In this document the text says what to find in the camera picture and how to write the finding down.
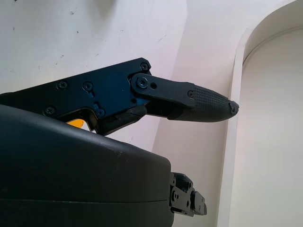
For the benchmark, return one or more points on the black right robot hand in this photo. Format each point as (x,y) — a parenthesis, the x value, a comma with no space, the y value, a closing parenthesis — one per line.
(71,170)

